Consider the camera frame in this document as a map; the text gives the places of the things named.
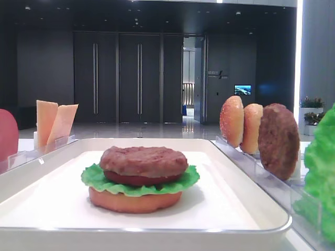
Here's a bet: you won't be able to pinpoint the brown meat patty on burger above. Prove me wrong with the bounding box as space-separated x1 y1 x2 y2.
99 146 188 178

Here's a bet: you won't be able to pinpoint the red tomato slice on burger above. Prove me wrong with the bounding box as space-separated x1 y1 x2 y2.
104 171 182 186

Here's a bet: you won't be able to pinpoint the green lettuce leaf on burger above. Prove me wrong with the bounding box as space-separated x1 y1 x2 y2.
81 164 200 197

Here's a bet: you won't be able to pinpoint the brown meat patty in holder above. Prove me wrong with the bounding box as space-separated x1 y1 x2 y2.
258 103 300 180

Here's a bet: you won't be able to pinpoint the red tomato slice in holder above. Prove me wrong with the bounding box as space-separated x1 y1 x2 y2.
0 109 19 162

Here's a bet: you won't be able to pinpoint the green lettuce leaf in holder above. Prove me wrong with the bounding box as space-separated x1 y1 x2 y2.
293 107 334 243

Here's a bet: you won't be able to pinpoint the sesame bun slice far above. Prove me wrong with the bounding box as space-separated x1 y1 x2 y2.
219 96 244 148

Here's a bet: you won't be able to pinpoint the dark double doors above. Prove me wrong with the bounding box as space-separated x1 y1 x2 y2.
74 32 183 123

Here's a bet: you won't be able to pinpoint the bottom bun slice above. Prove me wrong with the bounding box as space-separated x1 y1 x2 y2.
88 187 182 214

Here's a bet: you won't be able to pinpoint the bun slice near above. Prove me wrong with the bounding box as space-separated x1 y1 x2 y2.
240 104 263 154

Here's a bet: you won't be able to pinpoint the white rectangular tray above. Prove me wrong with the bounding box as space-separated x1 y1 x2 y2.
1 139 292 250

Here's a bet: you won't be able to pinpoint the clear acrylic holder right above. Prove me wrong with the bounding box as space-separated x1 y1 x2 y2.
215 136 334 250

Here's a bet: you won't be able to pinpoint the clear acrylic holder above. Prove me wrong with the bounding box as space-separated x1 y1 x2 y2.
215 136 334 250
1 135 76 174

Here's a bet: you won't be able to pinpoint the potted plants in white planter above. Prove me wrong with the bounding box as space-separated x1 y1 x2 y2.
298 96 324 135

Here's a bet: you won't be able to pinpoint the clear acrylic holder left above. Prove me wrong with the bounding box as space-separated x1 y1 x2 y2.
1 135 76 174

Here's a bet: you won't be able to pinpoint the wall display screen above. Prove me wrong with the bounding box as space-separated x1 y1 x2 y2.
234 85 251 96

